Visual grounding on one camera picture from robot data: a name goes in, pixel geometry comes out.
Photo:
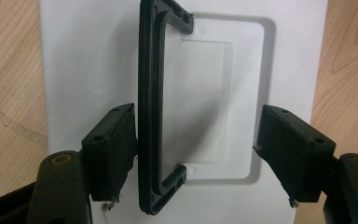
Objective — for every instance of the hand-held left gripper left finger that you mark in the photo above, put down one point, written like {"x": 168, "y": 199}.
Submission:
{"x": 108, "y": 155}

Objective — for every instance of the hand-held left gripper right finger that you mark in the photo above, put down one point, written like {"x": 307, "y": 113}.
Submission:
{"x": 295, "y": 155}

